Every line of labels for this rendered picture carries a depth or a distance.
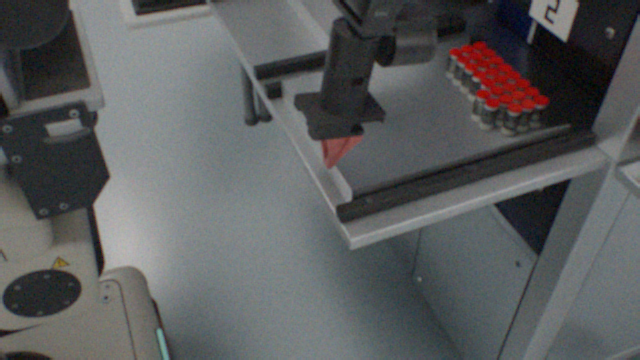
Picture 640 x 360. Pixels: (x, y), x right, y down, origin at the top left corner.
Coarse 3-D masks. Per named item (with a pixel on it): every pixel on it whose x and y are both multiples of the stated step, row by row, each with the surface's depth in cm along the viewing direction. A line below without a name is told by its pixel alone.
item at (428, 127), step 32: (288, 96) 92; (384, 96) 96; (416, 96) 96; (448, 96) 96; (384, 128) 91; (416, 128) 91; (448, 128) 91; (480, 128) 91; (544, 128) 91; (320, 160) 86; (352, 160) 86; (384, 160) 86; (416, 160) 86; (448, 160) 81; (480, 160) 83; (352, 192) 77
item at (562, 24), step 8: (536, 0) 91; (544, 0) 89; (552, 0) 88; (568, 0) 85; (536, 8) 91; (544, 8) 90; (560, 8) 87; (568, 8) 85; (576, 8) 84; (536, 16) 92; (552, 16) 89; (560, 16) 87; (568, 16) 86; (544, 24) 91; (560, 24) 88; (568, 24) 86; (560, 32) 88
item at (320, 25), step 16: (288, 0) 118; (304, 0) 119; (320, 0) 119; (416, 0) 119; (432, 0) 119; (448, 0) 119; (464, 0) 119; (496, 0) 112; (304, 16) 112; (320, 16) 114; (336, 16) 114; (448, 16) 109; (464, 16) 111; (480, 16) 112; (320, 32) 106
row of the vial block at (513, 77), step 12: (480, 48) 98; (492, 60) 95; (504, 72) 94; (516, 72) 93; (516, 84) 91; (528, 84) 91; (528, 96) 89; (540, 96) 89; (540, 108) 88; (540, 120) 89
